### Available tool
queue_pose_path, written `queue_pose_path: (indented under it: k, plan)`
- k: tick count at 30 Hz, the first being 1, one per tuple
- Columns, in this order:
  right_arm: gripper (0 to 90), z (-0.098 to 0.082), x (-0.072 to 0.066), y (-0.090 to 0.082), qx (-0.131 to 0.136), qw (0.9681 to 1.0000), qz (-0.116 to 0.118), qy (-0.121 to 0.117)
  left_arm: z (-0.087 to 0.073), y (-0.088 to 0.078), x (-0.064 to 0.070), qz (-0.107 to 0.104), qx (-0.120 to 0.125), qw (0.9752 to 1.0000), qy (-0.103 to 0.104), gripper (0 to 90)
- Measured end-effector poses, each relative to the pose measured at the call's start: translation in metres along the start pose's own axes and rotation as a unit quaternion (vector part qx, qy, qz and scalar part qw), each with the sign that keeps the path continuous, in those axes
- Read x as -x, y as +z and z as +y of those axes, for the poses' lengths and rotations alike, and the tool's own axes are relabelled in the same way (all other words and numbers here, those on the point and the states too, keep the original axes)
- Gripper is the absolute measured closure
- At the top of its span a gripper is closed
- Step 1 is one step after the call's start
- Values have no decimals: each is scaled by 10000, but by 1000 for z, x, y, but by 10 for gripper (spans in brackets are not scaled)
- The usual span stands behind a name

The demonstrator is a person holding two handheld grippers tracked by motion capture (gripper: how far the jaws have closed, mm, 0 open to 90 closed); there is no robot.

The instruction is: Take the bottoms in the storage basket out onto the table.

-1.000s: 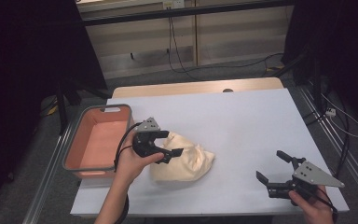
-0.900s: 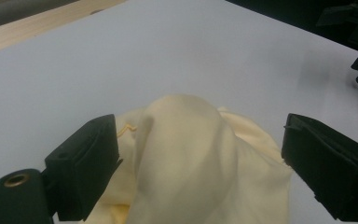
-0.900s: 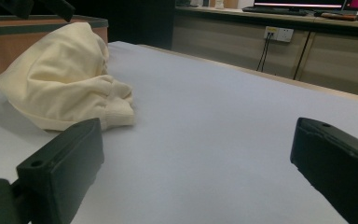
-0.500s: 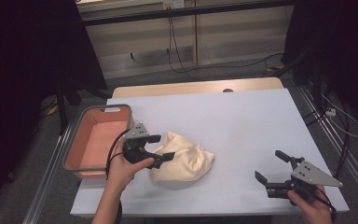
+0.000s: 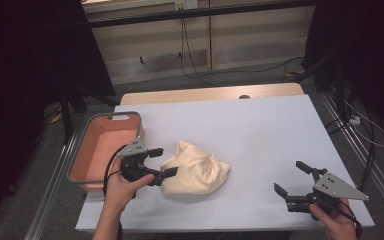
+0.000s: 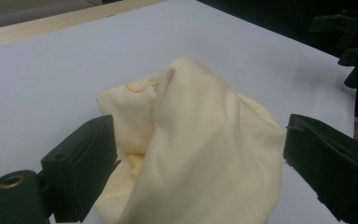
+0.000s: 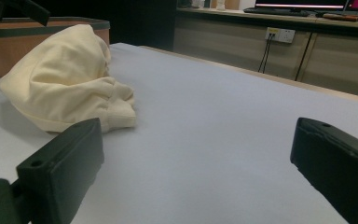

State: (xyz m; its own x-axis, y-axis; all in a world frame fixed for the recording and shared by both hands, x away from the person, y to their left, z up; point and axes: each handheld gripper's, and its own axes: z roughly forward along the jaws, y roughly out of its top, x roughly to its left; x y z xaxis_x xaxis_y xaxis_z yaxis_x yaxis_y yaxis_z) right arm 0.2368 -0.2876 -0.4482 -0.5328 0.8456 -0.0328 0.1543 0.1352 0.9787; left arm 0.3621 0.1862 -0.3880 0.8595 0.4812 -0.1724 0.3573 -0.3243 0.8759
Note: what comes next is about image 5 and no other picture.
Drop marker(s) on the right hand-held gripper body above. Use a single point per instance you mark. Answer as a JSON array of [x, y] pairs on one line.
[[335, 190]]

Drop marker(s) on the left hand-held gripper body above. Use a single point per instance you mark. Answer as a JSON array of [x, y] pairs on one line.
[[134, 166]]

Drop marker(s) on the cream cloth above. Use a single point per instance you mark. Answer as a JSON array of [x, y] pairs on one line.
[[196, 170]]

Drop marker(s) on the pink storage basket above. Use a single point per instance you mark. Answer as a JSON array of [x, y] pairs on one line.
[[106, 146]]

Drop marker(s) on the person's left hand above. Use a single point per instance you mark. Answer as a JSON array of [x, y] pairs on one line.
[[121, 191]]

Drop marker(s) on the person's right hand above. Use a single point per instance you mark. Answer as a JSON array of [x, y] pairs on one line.
[[336, 223]]

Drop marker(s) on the white table mat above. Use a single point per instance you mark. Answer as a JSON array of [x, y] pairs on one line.
[[246, 133]]

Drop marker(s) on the wooden table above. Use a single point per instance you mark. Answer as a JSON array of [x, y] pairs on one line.
[[186, 94]]

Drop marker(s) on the white power plug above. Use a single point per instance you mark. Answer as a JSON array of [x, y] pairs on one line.
[[354, 120]]

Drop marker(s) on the black stand leg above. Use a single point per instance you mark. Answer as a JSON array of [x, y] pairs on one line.
[[320, 70], [67, 116]]

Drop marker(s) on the black curtain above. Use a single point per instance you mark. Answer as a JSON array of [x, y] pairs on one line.
[[366, 50], [20, 83]]

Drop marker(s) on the black horizontal bar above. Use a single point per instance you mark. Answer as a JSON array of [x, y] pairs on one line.
[[196, 13]]

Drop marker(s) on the aluminium floor rail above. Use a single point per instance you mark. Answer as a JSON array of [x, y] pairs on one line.
[[51, 186], [373, 160]]

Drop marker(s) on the white wall outlet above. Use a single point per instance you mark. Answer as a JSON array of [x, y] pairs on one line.
[[186, 4]]

